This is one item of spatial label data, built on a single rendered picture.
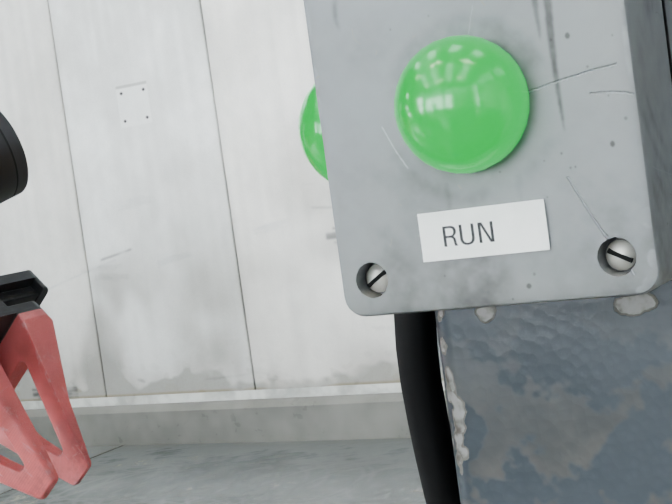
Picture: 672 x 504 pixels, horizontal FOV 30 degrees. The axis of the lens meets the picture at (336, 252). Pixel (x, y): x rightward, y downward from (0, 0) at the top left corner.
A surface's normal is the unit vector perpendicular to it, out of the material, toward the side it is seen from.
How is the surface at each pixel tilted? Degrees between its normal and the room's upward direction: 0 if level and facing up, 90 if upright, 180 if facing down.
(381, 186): 90
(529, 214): 90
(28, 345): 88
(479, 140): 124
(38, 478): 98
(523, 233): 90
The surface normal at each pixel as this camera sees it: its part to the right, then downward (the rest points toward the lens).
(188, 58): -0.47, 0.11
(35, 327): 0.76, -0.46
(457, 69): -0.25, -0.32
